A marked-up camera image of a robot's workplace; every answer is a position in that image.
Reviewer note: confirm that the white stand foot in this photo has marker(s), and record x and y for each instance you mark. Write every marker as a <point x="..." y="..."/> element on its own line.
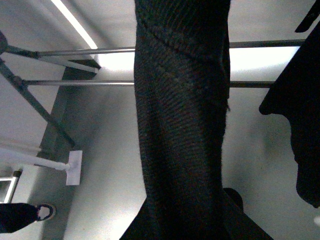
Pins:
<point x="72" y="168"/>

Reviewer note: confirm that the black t-shirt blue print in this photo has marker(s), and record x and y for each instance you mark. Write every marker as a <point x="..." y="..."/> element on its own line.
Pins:
<point x="296" y="95"/>

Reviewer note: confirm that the person leg and shoe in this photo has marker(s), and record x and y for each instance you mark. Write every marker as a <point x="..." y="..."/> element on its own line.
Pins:
<point x="16" y="216"/>

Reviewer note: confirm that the lower rack rail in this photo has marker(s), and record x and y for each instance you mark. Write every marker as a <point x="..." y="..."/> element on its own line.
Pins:
<point x="233" y="84"/>

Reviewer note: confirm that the rack rail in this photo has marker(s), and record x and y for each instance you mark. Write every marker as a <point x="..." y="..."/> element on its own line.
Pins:
<point x="233" y="84"/>
<point x="232" y="45"/>

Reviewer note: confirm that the upper rack rail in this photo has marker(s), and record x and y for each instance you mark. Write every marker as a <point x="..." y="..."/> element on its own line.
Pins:
<point x="232" y="45"/>

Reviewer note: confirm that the rack side frame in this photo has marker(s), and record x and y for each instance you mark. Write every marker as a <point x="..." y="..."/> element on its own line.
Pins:
<point x="22" y="88"/>

